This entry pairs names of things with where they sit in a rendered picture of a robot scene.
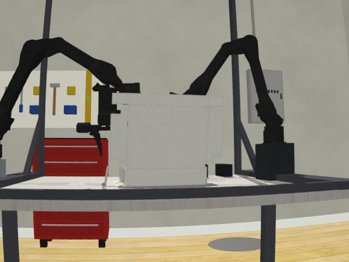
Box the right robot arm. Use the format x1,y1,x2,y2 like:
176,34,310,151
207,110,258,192
0,37,141,158

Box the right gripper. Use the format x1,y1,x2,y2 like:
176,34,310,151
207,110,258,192
76,104,117,156

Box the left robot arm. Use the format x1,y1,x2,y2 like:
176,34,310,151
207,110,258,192
183,35,286,144

